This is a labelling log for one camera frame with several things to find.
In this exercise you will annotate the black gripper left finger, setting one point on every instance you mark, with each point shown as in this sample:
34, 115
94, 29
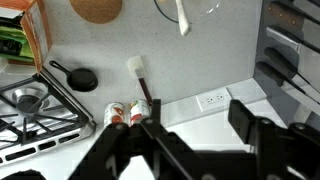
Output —
133, 156

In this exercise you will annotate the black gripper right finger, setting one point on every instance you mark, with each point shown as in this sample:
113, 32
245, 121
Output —
286, 153

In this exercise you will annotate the red label tin can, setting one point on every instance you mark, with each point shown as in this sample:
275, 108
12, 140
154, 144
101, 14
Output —
140, 111

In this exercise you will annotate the small black cast-iron skillet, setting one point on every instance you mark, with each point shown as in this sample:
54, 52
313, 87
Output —
83, 80

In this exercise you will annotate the stainless gas stove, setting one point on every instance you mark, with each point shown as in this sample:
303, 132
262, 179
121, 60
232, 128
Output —
40, 133

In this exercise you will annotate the round cork trivet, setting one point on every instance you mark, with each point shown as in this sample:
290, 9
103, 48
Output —
96, 10

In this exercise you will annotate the orange tea box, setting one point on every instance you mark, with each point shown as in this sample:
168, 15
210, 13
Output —
36, 30

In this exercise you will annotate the clear glass pitcher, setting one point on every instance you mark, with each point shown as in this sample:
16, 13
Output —
206, 10

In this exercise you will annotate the white wall outlet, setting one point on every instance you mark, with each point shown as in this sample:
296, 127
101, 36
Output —
213, 99

